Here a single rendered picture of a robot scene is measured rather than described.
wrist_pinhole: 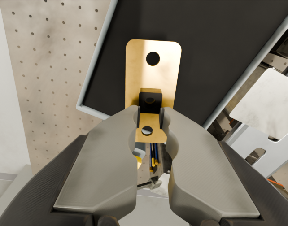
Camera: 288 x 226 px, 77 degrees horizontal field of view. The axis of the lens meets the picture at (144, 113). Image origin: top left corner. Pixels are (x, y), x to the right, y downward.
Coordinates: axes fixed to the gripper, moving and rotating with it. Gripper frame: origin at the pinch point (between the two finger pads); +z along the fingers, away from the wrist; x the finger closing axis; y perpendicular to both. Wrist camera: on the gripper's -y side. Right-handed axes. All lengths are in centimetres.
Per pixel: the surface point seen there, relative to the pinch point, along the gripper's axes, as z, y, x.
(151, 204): 106, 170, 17
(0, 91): 122, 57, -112
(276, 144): 21.9, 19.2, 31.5
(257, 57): 5.5, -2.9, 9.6
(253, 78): 11.9, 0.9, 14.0
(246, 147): 22.0, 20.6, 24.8
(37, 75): 52, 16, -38
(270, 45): 5.3, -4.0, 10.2
